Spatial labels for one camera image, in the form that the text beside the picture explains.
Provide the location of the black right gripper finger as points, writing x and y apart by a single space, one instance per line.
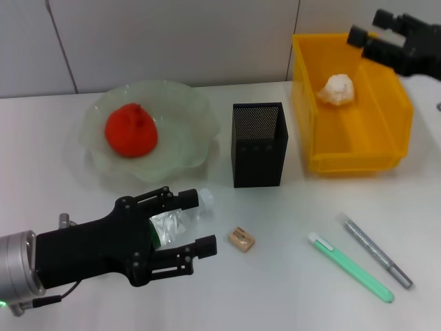
384 19
379 50

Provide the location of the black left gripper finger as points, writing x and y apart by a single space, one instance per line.
187 199
206 245

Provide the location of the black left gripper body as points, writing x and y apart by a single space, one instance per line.
89 245

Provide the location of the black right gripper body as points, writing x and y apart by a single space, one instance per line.
425 48

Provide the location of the clear bottle with green label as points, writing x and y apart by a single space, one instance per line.
169 227

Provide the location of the white paper ball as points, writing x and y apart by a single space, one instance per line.
337 89

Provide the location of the orange fruit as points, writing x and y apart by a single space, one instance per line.
131 132

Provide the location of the small tan eraser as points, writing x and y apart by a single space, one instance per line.
242 239

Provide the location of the pale green glass fruit plate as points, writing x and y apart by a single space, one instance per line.
182 131

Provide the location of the black mesh pen holder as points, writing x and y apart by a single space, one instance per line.
258 138

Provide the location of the mint green pen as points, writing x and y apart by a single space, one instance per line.
348 265

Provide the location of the grey glitter pen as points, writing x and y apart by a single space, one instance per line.
370 246

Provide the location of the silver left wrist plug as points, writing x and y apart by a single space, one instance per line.
63 220

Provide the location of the yellow plastic bin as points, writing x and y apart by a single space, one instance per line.
348 138

